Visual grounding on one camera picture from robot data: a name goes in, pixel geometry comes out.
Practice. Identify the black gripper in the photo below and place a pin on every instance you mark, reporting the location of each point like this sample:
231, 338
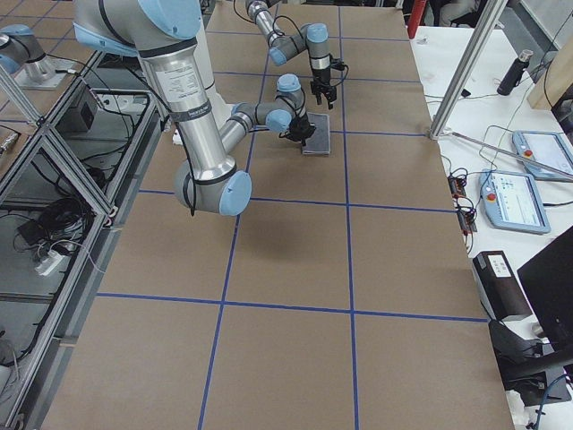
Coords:
301, 130
320, 86

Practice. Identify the pink and grey towel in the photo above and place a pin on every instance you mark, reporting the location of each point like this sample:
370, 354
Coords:
319, 143

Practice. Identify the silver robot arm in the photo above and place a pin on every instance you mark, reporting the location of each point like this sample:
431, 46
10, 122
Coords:
163, 36
286, 41

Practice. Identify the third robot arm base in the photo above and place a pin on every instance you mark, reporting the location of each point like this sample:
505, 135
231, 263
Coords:
23, 56

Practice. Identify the red cylinder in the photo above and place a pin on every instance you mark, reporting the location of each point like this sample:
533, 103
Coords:
415, 17

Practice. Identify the black water bottle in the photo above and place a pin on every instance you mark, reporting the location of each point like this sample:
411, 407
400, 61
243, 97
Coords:
514, 74

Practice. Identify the near blue teach pendant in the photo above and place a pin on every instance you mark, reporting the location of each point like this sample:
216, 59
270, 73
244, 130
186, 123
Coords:
511, 201

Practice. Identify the blue teach pendant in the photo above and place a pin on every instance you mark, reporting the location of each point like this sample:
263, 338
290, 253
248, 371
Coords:
544, 147
511, 201

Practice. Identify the far blue teach pendant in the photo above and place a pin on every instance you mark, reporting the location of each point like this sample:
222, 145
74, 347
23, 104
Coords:
544, 147

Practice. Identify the black rectangular box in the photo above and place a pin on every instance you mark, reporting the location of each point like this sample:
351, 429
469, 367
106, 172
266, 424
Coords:
499, 290

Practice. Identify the white power strip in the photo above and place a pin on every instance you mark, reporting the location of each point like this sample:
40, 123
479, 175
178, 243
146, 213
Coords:
49, 263

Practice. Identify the black monitor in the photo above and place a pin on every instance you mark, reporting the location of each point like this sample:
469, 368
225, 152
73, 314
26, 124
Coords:
547, 281

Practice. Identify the circuit board with wires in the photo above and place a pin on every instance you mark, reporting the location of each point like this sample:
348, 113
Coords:
463, 205

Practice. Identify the aluminium frame post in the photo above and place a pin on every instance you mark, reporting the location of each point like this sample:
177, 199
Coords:
474, 48

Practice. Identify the aluminium frame rack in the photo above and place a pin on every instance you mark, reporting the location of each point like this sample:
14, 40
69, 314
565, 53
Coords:
67, 185

